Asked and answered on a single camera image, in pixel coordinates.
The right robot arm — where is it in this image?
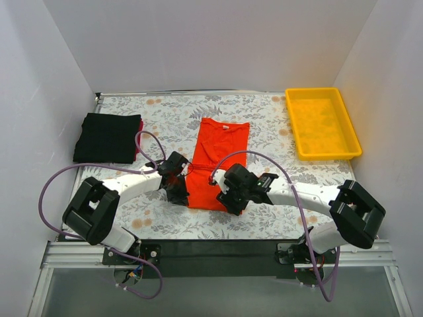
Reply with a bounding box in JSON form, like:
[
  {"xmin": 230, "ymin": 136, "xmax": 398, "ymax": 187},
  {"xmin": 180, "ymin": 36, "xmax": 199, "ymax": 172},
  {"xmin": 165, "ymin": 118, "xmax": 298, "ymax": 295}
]
[{"xmin": 211, "ymin": 164, "xmax": 386, "ymax": 255}]

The folded black t-shirt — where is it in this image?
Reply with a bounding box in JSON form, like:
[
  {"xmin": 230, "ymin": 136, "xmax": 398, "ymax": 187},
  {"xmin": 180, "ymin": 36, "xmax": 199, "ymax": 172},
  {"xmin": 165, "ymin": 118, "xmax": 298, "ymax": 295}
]
[{"xmin": 73, "ymin": 113, "xmax": 143, "ymax": 164}]

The aluminium frame rail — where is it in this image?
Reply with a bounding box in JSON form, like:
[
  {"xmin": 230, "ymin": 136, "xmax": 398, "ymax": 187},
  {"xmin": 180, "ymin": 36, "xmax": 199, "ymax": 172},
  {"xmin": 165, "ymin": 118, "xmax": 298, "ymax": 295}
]
[{"xmin": 29, "ymin": 240, "xmax": 412, "ymax": 316}]

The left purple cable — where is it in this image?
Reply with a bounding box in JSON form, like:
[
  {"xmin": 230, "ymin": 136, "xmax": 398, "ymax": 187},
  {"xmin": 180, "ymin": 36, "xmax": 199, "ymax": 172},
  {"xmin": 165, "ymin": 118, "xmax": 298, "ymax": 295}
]
[{"xmin": 38, "ymin": 130, "xmax": 192, "ymax": 300}]

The orange t-shirt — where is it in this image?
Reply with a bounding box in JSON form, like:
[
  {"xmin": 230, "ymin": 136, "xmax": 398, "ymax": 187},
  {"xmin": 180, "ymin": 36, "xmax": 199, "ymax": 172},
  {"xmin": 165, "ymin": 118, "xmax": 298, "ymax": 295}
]
[{"xmin": 186, "ymin": 118, "xmax": 250, "ymax": 212}]

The floral patterned table mat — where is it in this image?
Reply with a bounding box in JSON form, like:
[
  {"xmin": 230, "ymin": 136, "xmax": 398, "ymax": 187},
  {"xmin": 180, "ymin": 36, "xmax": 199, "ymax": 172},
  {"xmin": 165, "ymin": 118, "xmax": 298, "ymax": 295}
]
[{"xmin": 97, "ymin": 93, "xmax": 354, "ymax": 239}]

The yellow plastic bin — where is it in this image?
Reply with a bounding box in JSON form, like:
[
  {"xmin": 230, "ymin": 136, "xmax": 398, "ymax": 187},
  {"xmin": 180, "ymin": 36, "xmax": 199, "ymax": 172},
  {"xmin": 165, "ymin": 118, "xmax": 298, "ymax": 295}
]
[{"xmin": 285, "ymin": 87, "xmax": 362, "ymax": 161}]

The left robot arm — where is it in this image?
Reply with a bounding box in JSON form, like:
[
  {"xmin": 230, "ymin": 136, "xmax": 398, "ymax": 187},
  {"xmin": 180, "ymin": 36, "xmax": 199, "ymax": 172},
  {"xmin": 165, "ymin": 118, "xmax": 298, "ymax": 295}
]
[{"xmin": 62, "ymin": 151, "xmax": 189, "ymax": 256}]

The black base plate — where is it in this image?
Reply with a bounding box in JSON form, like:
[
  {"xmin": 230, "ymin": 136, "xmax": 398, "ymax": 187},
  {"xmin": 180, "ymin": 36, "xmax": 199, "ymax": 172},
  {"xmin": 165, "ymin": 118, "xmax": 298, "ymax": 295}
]
[{"xmin": 102, "ymin": 239, "xmax": 325, "ymax": 288}]

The folded red t-shirt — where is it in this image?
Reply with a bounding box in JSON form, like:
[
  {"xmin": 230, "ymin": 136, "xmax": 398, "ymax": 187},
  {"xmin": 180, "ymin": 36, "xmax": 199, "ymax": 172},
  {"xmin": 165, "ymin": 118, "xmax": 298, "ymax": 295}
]
[{"xmin": 134, "ymin": 119, "xmax": 144, "ymax": 159}]

